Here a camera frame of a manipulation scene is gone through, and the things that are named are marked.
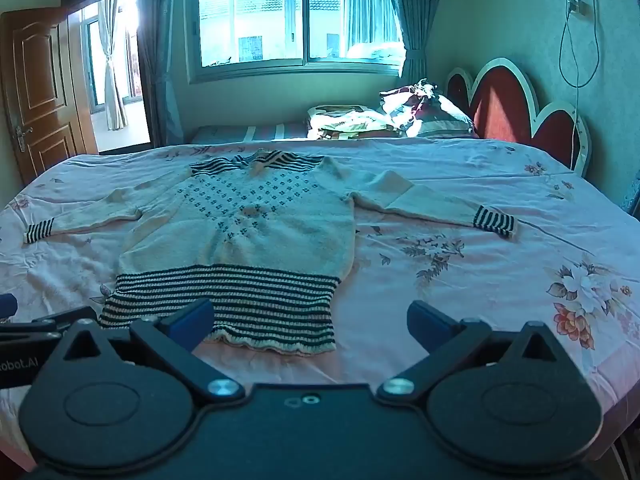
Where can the pink floral bed sheet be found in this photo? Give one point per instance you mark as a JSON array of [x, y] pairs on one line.
[[450, 280]]

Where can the striped mattress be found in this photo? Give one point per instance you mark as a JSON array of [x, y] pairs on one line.
[[250, 132]]

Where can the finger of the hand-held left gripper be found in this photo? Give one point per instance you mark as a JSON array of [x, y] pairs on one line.
[[65, 321], [7, 306]]

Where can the cream knit sweater striped hem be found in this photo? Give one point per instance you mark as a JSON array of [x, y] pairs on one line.
[[280, 255]]

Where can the red and white headboard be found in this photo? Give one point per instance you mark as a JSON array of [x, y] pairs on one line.
[[505, 105]]

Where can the wall socket with plug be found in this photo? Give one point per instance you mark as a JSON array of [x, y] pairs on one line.
[[577, 6]]

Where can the sliding glass window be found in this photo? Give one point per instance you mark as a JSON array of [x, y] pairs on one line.
[[295, 15]]

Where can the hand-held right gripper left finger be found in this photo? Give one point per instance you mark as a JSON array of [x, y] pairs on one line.
[[192, 322]]

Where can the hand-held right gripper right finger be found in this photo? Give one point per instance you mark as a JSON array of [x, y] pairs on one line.
[[430, 325]]

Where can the brown wooden door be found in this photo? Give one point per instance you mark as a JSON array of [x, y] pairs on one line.
[[45, 95]]

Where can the white sheer curtain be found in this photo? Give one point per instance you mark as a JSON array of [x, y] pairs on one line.
[[112, 70]]

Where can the dark teal curtain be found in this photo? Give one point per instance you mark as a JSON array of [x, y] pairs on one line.
[[417, 25], [157, 60]]

